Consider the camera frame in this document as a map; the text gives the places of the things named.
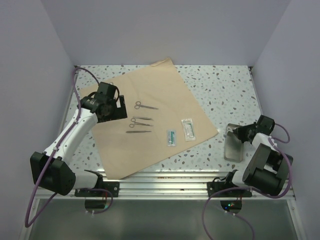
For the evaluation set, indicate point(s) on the beige cloth drape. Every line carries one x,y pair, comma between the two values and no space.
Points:
178,93

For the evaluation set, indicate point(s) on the small steel scissors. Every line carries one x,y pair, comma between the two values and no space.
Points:
139,105

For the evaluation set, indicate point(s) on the aluminium rail frame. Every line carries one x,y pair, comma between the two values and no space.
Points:
172,204

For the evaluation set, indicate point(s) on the steel scalpel handle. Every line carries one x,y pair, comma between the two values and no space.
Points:
137,131

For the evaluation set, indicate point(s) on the steel hemostat forceps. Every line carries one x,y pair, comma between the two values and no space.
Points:
134,123

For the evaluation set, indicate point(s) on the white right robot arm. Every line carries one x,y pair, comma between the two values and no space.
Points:
269,172

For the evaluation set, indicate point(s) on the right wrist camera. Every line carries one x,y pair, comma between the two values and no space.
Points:
265,124

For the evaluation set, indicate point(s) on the clear suture packet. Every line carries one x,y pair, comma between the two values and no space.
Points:
188,129

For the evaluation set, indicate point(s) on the green scalpel blade packet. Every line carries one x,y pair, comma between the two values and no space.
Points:
171,138

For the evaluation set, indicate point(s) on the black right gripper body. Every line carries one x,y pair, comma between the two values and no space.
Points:
251,127

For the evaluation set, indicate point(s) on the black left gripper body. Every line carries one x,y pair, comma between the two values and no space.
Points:
114,113

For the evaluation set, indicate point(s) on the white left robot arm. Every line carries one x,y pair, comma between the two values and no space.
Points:
51,168

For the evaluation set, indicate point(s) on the curved steel tweezers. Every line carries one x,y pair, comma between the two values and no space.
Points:
142,118

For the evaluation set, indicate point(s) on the metal instrument tray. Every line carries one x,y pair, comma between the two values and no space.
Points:
233,147

